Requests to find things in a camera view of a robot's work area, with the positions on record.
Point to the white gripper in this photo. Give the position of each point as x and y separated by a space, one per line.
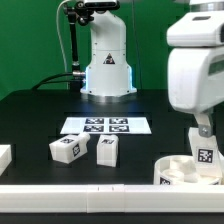
196 66

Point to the white round stool seat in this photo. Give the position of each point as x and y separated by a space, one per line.
180 170

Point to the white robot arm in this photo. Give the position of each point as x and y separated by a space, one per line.
108 73

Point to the white marker sheet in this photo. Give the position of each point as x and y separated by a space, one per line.
106 125

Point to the white front barrier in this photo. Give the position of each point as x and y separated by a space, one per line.
110 198

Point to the white left barrier block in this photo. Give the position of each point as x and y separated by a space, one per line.
5 157

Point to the camera on mount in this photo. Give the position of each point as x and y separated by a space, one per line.
102 4

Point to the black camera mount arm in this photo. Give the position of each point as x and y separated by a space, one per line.
76 14

